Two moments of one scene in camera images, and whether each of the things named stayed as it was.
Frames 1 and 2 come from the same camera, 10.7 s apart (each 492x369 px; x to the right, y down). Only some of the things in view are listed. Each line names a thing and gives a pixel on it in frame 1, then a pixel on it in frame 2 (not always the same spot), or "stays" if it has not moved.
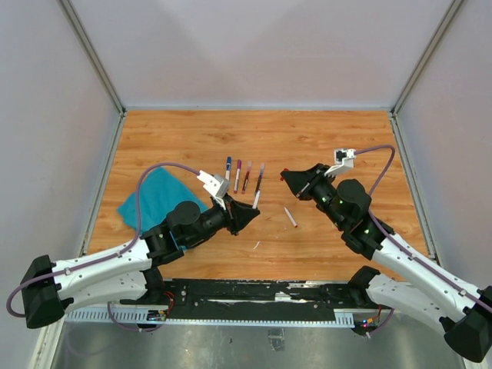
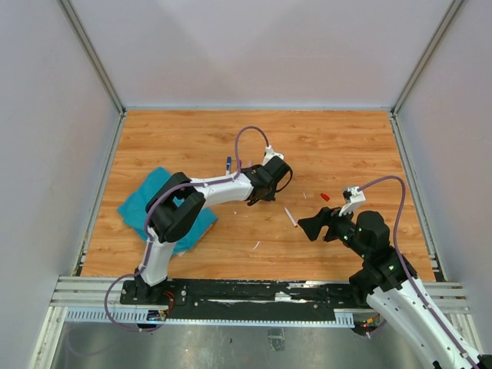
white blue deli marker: (228, 167) stays
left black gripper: (241, 215) → (271, 196)
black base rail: (248, 299) stays
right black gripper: (300, 181) → (312, 225)
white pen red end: (291, 218) stays
